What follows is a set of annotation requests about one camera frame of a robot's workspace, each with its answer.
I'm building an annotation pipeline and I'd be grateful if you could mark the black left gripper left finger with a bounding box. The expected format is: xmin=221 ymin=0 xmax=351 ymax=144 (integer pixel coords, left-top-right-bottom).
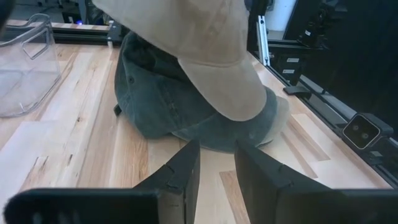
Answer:
xmin=2 ymin=139 xmax=201 ymax=224

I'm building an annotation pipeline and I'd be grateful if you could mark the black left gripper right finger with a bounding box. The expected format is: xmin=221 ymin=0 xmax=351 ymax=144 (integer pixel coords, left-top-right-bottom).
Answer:
xmin=235 ymin=141 xmax=398 ymax=224

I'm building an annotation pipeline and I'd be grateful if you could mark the dark baseball cap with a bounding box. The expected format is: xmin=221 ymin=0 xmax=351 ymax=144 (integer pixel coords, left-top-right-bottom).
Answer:
xmin=113 ymin=30 xmax=279 ymax=153

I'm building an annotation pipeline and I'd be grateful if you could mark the clear plastic hat stand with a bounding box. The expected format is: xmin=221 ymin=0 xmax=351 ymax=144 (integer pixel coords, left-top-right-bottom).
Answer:
xmin=0 ymin=13 xmax=62 ymax=118

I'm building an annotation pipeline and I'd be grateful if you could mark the black edge clip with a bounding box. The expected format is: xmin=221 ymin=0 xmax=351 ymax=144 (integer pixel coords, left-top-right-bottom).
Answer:
xmin=282 ymin=85 xmax=312 ymax=96

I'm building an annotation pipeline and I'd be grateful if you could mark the black box with white labels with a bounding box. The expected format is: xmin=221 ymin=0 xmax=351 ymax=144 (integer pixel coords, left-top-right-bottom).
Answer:
xmin=272 ymin=51 xmax=304 ymax=85

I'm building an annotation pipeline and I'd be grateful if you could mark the black device with white sticker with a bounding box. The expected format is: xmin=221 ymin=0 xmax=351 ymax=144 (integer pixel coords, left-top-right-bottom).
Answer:
xmin=297 ymin=2 xmax=335 ymax=50

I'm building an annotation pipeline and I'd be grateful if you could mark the white panel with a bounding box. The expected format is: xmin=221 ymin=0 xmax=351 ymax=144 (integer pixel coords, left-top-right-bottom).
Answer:
xmin=266 ymin=0 xmax=299 ymax=32

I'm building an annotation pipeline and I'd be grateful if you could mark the black boxy camera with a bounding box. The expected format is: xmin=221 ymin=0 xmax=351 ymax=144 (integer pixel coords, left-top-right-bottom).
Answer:
xmin=341 ymin=112 xmax=395 ymax=151

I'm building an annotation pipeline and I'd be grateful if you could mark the silver aluminium rail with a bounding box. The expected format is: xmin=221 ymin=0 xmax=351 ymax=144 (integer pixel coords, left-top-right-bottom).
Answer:
xmin=300 ymin=75 xmax=357 ymax=122

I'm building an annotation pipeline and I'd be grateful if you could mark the silver aluminium post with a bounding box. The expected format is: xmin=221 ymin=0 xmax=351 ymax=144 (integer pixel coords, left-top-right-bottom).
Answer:
xmin=256 ymin=15 xmax=271 ymax=67

